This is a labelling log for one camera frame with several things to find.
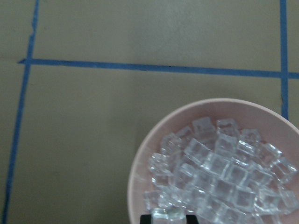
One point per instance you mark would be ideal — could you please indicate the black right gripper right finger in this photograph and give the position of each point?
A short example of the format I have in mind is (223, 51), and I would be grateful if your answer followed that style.
(191, 219)

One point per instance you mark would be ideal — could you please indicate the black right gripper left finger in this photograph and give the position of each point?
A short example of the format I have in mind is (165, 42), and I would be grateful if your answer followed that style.
(145, 219)

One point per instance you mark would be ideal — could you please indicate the clear ice cubes pile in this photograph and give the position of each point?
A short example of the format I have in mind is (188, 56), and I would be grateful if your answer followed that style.
(222, 174)

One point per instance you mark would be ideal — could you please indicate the pink bowl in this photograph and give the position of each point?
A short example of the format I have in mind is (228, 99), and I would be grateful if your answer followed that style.
(273, 128)

